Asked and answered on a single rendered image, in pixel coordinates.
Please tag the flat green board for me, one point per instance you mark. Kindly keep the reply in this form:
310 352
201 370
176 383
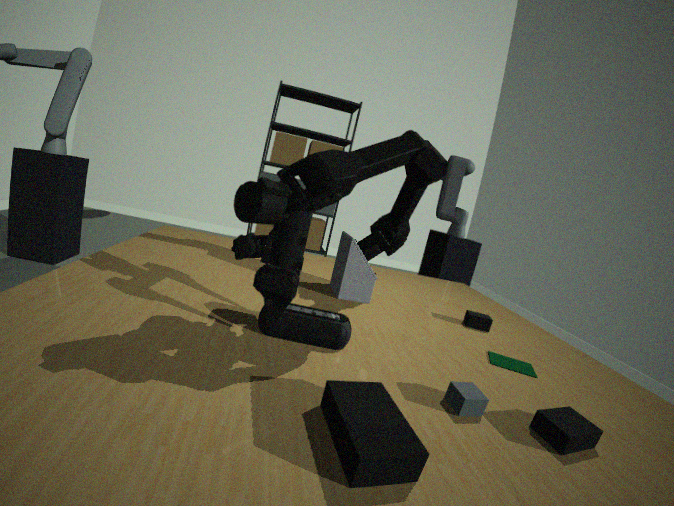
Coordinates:
511 364

